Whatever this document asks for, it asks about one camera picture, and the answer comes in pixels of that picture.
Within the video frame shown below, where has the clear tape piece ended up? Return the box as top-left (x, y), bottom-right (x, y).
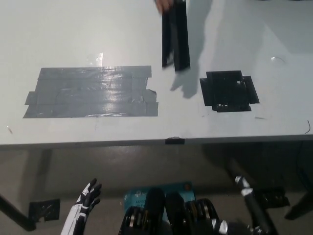
top-left (87, 52), bottom-right (104, 66)

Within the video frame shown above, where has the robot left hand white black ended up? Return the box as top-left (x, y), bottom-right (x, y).
top-left (60, 178), bottom-right (103, 235)

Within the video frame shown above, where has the grey upright table leg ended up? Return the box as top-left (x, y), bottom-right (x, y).
top-left (36, 149), bottom-right (53, 196)

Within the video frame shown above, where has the black robot torso teal top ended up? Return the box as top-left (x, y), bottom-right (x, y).
top-left (118, 181), bottom-right (224, 235)

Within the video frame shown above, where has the person's bare hand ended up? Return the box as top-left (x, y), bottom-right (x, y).
top-left (155, 0), bottom-right (175, 13)

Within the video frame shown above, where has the black desk stapler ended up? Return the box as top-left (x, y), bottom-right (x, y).
top-left (161, 0), bottom-right (191, 73)

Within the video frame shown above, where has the grey duct tape patch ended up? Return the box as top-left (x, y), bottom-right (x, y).
top-left (22, 65), bottom-right (159, 119)

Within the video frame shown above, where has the small black tape strip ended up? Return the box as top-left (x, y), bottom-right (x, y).
top-left (165, 137), bottom-right (185, 145)

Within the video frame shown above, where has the black tape square patch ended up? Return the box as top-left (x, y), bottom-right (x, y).
top-left (199, 70), bottom-right (260, 113)

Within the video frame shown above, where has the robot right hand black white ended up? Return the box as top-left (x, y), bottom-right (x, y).
top-left (211, 175), bottom-right (279, 235)

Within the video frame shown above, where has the black slanted table leg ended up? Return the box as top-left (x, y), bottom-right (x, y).
top-left (284, 185), bottom-right (313, 220)
top-left (0, 192), bottom-right (35, 233)

